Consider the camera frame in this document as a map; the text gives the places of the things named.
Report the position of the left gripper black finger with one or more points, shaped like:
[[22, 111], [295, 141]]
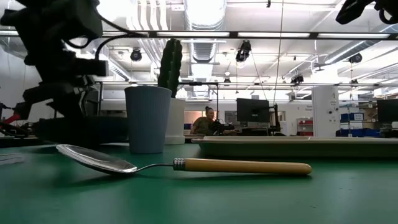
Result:
[[66, 107], [90, 102]]

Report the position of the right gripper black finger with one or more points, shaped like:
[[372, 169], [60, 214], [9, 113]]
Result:
[[353, 11]]

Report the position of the blue ribbed cup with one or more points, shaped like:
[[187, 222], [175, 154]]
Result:
[[147, 121]]

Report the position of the black background robot arm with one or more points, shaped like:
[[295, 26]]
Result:
[[219, 126]]

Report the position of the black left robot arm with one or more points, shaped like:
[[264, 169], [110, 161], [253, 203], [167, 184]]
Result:
[[46, 18]]

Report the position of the beige plastic tray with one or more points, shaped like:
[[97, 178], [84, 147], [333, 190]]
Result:
[[295, 149]]

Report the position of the black ceiling spot lamp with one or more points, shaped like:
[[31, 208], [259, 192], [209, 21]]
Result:
[[136, 55], [355, 58], [244, 51], [297, 79]]

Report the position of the red machine part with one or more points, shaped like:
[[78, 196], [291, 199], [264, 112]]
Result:
[[11, 119]]

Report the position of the Acadia postcard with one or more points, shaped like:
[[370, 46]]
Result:
[[11, 158]]

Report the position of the green cactus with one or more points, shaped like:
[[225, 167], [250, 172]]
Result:
[[170, 65]]

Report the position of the white hexagonal plant pot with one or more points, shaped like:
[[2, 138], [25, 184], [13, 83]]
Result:
[[178, 121]]

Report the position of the white column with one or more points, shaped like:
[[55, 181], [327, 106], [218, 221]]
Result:
[[325, 112]]

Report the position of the black computer monitor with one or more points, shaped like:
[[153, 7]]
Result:
[[388, 110], [252, 110]]

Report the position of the small blue storage bin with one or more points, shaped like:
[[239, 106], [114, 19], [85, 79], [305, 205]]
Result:
[[351, 117]]

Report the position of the person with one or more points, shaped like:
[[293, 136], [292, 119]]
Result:
[[203, 124]]

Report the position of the long blue storage bin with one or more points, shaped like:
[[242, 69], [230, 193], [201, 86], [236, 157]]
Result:
[[357, 132]]

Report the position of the shelf with red bins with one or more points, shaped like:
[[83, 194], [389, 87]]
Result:
[[305, 127]]

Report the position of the black monitor stand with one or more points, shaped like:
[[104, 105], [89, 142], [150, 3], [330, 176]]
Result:
[[276, 119]]

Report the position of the green table mat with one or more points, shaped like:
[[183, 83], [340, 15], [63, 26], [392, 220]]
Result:
[[199, 202]]

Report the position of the black workstation frame rail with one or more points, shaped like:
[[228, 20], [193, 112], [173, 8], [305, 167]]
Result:
[[155, 83]]

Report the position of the black overhead frame bar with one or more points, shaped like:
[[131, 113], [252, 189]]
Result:
[[233, 34]]

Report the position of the silver ventilation duct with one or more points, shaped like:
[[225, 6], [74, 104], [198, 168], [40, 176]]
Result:
[[203, 49]]

